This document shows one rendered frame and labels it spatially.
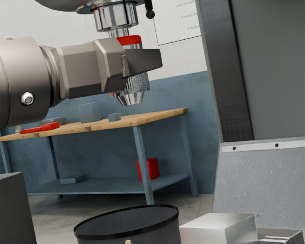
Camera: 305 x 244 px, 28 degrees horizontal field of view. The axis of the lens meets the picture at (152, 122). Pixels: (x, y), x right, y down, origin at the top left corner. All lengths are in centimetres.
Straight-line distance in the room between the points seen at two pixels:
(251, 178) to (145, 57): 42
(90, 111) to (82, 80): 586
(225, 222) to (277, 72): 42
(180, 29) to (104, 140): 167
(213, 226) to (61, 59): 22
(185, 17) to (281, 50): 494
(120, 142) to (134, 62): 604
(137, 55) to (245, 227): 21
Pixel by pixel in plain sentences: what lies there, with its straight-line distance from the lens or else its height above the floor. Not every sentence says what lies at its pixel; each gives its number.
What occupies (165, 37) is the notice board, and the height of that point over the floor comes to 160.
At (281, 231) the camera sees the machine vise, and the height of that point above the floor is 104.
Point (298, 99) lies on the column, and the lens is 98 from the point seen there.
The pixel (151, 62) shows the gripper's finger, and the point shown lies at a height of 124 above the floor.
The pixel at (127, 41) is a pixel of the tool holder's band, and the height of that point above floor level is 126.
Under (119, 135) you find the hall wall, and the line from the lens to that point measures 667.
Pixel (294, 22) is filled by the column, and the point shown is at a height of 126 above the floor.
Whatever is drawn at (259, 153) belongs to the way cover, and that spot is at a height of 107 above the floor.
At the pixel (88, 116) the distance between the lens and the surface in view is 651.
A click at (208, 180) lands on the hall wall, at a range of 602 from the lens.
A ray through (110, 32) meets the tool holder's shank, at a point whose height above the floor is 128.
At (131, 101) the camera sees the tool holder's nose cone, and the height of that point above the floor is 120.
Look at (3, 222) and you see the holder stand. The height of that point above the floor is 105.
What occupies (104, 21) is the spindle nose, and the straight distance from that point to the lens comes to 66.
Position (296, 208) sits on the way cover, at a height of 98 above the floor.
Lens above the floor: 122
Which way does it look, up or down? 4 degrees down
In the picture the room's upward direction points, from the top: 10 degrees counter-clockwise
